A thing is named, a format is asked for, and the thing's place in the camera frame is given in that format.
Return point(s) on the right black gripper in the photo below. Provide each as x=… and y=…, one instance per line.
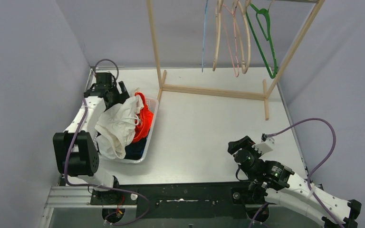
x=245, y=141

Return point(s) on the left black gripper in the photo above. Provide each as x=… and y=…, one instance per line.
x=119, y=94

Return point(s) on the white shorts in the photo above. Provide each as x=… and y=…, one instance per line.
x=117, y=127

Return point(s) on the white plastic basket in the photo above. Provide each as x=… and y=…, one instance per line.
x=153, y=107

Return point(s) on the wooden hanger navy shorts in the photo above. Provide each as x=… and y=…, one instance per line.
x=244, y=40

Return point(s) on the blue wire hanger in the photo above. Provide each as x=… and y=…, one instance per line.
x=204, y=35

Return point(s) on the wooden hanger orange shorts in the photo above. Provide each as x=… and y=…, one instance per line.
x=218, y=32

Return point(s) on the pink hanger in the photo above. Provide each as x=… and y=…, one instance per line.
x=232, y=44

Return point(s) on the green hanger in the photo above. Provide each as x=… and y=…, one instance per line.
x=263, y=19

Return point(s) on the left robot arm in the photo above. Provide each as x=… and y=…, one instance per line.
x=76, y=152

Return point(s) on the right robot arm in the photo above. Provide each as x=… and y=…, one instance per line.
x=275, y=183

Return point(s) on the wooden clothes rack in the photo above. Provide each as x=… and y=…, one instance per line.
x=266, y=89

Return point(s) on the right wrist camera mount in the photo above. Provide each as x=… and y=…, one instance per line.
x=266, y=145

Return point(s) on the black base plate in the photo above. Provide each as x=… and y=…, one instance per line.
x=188, y=200

